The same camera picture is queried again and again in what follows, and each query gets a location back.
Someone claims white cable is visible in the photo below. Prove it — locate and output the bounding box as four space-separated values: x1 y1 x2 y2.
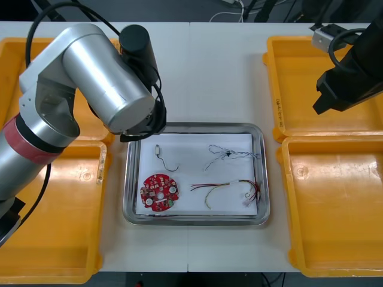
209 0 251 23

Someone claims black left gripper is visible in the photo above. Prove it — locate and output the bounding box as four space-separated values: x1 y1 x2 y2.
144 100 168 135

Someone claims yellow-orange plastic bin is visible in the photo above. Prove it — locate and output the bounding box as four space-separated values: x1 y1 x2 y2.
0 37 125 144
0 139 109 285
275 136 383 279
262 35 383 138

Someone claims white paper sheet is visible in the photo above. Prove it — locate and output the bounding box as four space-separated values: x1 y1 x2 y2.
135 133 259 216

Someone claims round red circuit board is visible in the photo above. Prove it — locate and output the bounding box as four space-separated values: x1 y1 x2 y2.
139 172 183 212

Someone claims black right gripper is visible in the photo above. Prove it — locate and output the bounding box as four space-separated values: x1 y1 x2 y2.
312 63 365 115

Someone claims steel tray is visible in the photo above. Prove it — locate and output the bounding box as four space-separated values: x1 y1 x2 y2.
122 121 269 227

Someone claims blue-white twisted wire harness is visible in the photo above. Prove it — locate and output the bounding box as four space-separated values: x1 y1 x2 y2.
203 143 263 172

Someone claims red and green-yellow wire harness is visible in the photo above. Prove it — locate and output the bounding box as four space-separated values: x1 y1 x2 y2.
190 179 265 209

